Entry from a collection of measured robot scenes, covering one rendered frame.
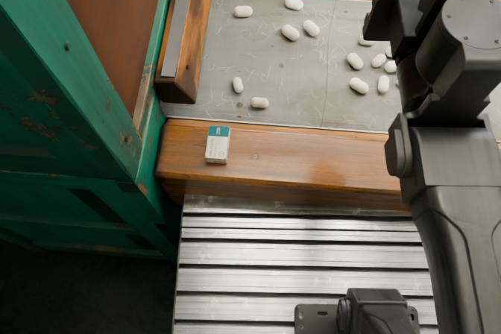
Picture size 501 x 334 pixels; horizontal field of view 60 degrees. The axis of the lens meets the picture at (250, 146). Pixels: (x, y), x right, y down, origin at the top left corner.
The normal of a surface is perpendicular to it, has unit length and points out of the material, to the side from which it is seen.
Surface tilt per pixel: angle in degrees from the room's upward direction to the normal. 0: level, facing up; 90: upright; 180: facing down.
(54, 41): 90
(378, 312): 60
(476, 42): 2
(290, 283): 0
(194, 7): 66
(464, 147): 1
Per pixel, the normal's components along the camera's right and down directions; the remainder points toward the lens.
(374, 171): 0.00, -0.40
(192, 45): 0.92, -0.08
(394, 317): 0.01, -0.99
